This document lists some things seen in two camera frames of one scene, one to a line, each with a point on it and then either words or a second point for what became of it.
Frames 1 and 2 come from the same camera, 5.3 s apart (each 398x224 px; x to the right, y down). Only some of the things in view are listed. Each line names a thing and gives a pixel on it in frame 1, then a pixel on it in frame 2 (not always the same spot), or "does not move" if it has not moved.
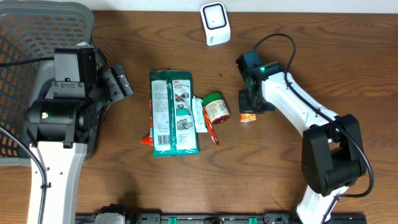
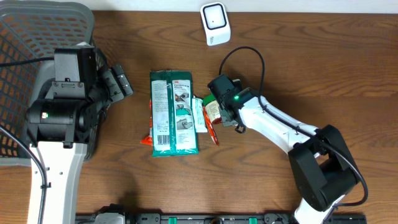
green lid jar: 216,107 does not move
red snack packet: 148,140 does not move
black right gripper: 245,107 to 225,122
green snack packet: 173,125 does not move
